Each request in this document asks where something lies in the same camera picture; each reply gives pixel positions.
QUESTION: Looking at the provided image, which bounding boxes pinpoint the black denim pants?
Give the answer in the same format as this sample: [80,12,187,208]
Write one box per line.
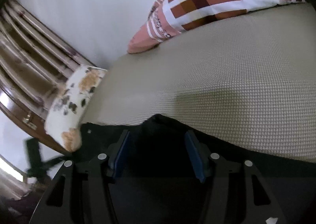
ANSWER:
[80,114,315,223]

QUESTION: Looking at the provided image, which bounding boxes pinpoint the white floral pillow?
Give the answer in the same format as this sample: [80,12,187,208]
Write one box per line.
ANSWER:
[44,65,107,152]

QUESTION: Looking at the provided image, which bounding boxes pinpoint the beige textured mattress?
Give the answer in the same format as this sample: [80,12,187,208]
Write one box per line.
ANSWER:
[82,3,315,162]

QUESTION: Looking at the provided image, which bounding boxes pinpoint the dark wooden bed frame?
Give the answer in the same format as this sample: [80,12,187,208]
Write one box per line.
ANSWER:
[1,83,68,155]

